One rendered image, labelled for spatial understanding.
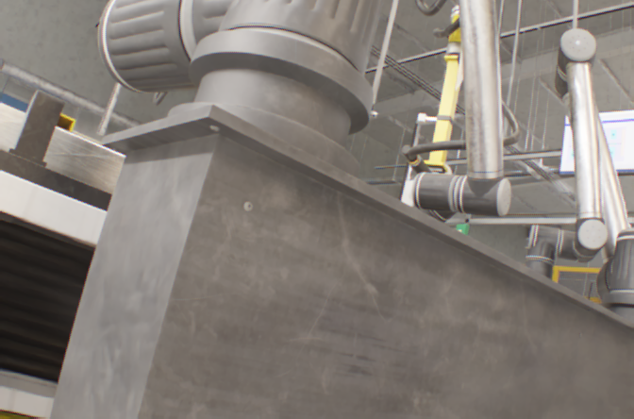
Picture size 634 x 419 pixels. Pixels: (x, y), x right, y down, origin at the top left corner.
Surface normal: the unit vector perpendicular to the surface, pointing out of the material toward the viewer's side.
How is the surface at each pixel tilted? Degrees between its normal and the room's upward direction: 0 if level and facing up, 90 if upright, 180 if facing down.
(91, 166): 90
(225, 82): 90
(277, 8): 90
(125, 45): 130
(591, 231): 90
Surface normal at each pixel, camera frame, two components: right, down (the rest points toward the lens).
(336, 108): 0.75, 0.03
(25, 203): 0.60, -0.05
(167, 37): -0.58, 0.33
